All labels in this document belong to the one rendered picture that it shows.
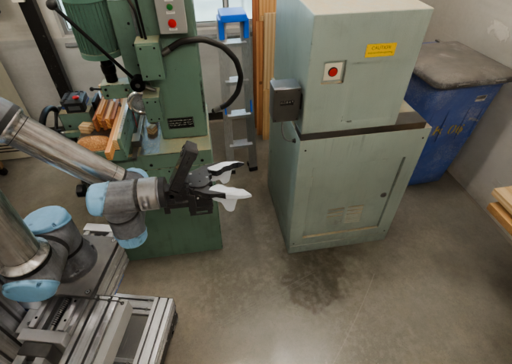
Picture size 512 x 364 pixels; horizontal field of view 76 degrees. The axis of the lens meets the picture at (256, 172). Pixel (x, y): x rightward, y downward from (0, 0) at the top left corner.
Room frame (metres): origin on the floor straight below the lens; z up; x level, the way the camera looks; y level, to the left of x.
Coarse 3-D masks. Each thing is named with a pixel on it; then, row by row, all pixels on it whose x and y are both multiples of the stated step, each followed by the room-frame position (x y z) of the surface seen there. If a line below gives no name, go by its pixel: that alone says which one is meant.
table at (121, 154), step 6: (132, 114) 1.38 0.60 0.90; (132, 120) 1.35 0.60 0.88; (132, 126) 1.32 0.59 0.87; (66, 132) 1.27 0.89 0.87; (72, 132) 1.27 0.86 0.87; (78, 132) 1.27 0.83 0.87; (96, 132) 1.23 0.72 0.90; (102, 132) 1.23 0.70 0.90; (108, 132) 1.23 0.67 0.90; (132, 132) 1.29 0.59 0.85; (78, 138) 1.18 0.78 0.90; (126, 138) 1.19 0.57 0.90; (126, 144) 1.16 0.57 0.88; (102, 150) 1.09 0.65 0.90; (120, 150) 1.10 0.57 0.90; (126, 150) 1.13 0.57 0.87; (102, 156) 1.08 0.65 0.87; (114, 156) 1.09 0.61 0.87; (120, 156) 1.10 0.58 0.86; (126, 156) 1.11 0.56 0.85
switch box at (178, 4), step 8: (160, 0) 1.26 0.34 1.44; (176, 0) 1.27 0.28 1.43; (160, 8) 1.26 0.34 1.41; (176, 8) 1.27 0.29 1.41; (184, 8) 1.31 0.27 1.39; (160, 16) 1.26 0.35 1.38; (168, 16) 1.26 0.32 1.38; (176, 16) 1.27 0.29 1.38; (184, 16) 1.27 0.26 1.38; (160, 24) 1.26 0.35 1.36; (176, 24) 1.27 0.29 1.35; (184, 24) 1.27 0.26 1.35; (160, 32) 1.26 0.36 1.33; (168, 32) 1.26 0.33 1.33; (176, 32) 1.27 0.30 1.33; (184, 32) 1.27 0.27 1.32
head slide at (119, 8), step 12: (108, 0) 1.33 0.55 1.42; (120, 0) 1.34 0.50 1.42; (120, 12) 1.33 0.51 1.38; (120, 24) 1.33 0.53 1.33; (132, 24) 1.34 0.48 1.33; (120, 36) 1.33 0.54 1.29; (132, 36) 1.34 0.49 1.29; (120, 48) 1.33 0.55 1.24; (132, 48) 1.33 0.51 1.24; (132, 60) 1.33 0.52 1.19; (132, 72) 1.33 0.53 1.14
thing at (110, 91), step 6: (120, 78) 1.41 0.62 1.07; (126, 78) 1.41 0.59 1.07; (102, 84) 1.36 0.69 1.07; (108, 84) 1.36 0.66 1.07; (114, 84) 1.36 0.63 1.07; (120, 84) 1.36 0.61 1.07; (126, 84) 1.36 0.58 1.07; (102, 90) 1.34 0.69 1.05; (108, 90) 1.34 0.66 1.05; (114, 90) 1.35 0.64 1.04; (120, 90) 1.35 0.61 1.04; (108, 96) 1.34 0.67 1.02; (114, 96) 1.35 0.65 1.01; (120, 96) 1.35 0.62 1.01
